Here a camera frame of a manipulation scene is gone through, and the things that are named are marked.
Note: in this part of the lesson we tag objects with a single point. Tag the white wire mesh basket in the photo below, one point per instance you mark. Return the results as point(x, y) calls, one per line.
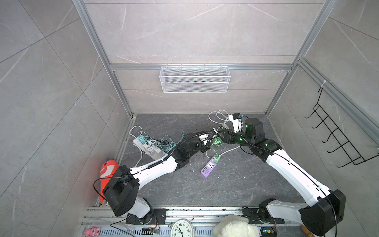
point(195, 79)

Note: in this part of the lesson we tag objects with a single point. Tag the white multicolour power strip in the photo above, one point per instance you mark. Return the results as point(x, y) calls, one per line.
point(151, 148)

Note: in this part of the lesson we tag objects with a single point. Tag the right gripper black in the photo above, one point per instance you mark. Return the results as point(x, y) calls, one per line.
point(227, 132)

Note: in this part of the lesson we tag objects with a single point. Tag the white analog clock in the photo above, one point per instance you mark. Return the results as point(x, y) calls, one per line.
point(182, 228)

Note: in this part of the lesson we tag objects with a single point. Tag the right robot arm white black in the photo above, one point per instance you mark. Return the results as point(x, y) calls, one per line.
point(322, 209)

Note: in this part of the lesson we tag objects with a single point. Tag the pink toy pig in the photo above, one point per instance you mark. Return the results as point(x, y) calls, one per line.
point(92, 232)

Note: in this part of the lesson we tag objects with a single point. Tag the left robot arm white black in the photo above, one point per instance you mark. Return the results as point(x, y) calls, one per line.
point(121, 188)

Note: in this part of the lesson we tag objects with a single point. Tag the aluminium front rail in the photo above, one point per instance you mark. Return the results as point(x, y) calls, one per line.
point(203, 219)

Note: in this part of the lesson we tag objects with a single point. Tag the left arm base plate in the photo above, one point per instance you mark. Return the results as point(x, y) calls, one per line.
point(151, 217)

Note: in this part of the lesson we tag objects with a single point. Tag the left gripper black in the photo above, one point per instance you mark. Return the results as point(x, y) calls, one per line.
point(206, 147)

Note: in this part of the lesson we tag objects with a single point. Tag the white plush toy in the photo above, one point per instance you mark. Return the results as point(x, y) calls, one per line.
point(235, 226)

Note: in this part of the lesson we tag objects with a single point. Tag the brown plush toy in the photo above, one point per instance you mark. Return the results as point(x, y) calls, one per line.
point(307, 231)

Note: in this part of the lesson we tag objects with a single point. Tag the red toy vacuum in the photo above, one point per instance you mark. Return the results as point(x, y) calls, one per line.
point(106, 171)

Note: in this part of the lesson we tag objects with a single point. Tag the black wire hook rack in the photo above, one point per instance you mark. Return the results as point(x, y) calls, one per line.
point(354, 157)

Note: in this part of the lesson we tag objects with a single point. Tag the purple small power strip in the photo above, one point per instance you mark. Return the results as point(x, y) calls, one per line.
point(207, 170)

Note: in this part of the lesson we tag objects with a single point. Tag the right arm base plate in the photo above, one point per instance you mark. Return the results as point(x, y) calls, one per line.
point(258, 215)

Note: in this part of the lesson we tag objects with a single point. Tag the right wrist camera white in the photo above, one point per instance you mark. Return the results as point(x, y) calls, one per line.
point(236, 120)

